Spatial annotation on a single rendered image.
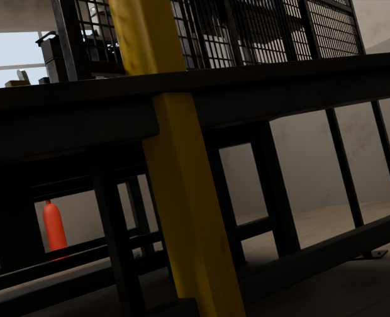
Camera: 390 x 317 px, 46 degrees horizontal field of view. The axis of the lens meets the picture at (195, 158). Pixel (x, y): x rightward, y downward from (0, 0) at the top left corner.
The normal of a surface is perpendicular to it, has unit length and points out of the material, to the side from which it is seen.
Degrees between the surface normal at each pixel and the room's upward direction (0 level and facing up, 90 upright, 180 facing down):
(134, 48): 90
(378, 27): 90
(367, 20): 90
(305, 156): 90
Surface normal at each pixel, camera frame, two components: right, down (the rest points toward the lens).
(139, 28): -0.62, 0.11
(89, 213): 0.49, -0.16
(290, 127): -0.84, 0.18
